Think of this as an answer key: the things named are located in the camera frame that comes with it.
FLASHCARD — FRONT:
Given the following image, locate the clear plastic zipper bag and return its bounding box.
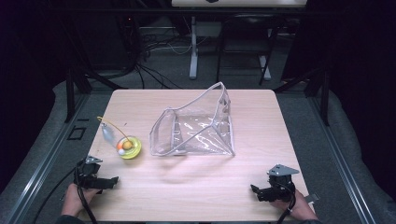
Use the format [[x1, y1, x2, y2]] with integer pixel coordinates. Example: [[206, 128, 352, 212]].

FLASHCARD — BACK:
[[148, 81, 236, 158]]

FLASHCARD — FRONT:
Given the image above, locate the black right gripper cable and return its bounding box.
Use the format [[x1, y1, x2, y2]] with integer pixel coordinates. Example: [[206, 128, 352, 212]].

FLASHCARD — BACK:
[[275, 181, 297, 224]]

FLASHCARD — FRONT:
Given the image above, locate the yellow round cat toy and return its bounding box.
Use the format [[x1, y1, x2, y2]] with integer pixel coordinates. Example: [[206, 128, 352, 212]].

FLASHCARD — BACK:
[[96, 116, 143, 161]]

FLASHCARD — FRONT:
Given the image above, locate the aluminium floor rail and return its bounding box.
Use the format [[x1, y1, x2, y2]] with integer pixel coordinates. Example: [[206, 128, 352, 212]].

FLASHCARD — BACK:
[[3, 92, 92, 224], [306, 92, 379, 224]]

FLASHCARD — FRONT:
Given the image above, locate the black metal stand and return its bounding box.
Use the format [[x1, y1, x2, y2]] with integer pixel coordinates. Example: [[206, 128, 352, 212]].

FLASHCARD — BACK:
[[64, 64, 129, 123], [273, 66, 331, 127]]

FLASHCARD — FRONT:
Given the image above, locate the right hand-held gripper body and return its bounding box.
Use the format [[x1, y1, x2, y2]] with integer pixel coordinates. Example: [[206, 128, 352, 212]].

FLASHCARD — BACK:
[[266, 163, 301, 202]]

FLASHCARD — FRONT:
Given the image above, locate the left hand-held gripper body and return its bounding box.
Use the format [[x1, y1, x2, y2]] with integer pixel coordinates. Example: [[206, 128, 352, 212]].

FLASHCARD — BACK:
[[74, 155, 104, 190]]

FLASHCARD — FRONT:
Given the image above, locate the black chair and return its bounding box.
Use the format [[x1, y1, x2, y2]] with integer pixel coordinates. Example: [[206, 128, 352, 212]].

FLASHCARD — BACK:
[[216, 13, 285, 87]]

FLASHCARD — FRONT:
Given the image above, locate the person's left hand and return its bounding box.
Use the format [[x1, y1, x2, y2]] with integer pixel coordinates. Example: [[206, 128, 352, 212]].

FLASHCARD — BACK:
[[61, 183, 103, 217]]

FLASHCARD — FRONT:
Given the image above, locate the bundle of floor cables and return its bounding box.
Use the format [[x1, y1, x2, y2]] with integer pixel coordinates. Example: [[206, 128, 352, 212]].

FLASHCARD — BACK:
[[122, 15, 208, 91]]

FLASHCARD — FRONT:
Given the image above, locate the person's right hand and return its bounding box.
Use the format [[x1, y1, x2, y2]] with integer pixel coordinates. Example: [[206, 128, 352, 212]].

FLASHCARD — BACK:
[[268, 189, 319, 221]]

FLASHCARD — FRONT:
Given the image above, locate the white desk with legs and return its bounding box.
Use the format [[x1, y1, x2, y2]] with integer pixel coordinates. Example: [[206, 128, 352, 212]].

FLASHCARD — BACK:
[[171, 0, 308, 80]]

